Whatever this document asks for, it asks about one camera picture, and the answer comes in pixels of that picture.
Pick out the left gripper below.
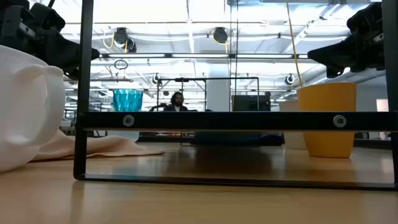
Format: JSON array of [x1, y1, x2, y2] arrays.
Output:
[[0, 0, 100, 79]]

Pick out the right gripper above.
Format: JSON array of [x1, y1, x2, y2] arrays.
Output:
[[307, 1, 385, 78]]

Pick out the orange plastic cup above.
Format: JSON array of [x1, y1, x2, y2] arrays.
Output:
[[297, 82, 358, 159]]

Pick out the beige paper cup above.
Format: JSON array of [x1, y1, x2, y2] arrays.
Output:
[[279, 99, 308, 150]]

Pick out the white ceramic mug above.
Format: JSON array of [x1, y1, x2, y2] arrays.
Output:
[[0, 45, 66, 174]]

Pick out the teal faceted plastic cup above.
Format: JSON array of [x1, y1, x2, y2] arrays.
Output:
[[112, 89, 144, 112]]

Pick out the black shelf riser clear top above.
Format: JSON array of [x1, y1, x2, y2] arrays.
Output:
[[73, 0, 398, 191]]

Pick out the pink cloth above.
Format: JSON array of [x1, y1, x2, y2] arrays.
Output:
[[30, 129, 165, 162]]

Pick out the black screen panel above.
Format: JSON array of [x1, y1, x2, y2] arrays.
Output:
[[231, 95, 271, 112]]

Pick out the person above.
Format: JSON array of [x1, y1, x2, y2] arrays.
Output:
[[163, 91, 189, 112]]

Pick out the long ceiling light bar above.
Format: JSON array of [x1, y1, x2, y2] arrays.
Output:
[[99, 52, 308, 60]]

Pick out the yellow cable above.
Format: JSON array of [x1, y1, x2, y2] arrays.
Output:
[[285, 0, 304, 88]]

